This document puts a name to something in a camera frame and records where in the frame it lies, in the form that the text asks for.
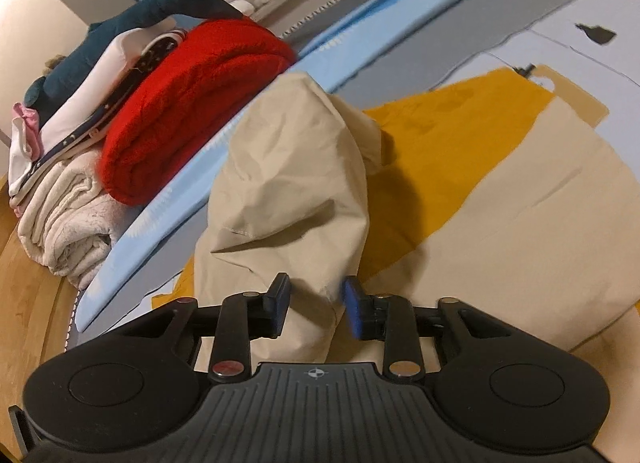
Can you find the red folded blanket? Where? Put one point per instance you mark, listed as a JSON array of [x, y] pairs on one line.
[[190, 103]]

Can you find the white and pink cloth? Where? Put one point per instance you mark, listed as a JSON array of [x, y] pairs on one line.
[[25, 143]]

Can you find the beige and yellow hooded jacket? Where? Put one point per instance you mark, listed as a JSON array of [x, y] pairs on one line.
[[290, 193]]

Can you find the navy trimmed folded quilt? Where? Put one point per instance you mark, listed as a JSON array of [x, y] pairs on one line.
[[150, 50]]

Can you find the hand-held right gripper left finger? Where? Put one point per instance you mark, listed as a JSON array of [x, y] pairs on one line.
[[280, 305]]

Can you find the grey and white printed bedsheet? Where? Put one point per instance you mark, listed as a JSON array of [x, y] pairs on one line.
[[500, 8]]

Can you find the light blue blanket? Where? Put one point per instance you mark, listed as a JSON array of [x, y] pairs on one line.
[[150, 228]]

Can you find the dark blue shark plush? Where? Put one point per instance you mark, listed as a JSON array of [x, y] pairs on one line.
[[150, 8]]

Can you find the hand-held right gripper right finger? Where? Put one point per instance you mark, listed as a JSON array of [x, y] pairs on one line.
[[354, 310]]

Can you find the cream folded blanket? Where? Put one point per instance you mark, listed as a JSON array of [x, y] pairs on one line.
[[65, 213]]

